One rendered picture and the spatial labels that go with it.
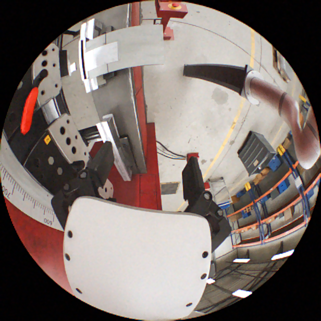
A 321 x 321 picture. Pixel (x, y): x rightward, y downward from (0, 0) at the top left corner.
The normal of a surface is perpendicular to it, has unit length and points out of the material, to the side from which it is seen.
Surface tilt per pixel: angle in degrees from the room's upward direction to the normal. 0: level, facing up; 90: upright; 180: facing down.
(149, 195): 90
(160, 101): 0
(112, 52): 0
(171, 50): 0
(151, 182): 90
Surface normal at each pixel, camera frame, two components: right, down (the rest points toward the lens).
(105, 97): 0.08, 0.75
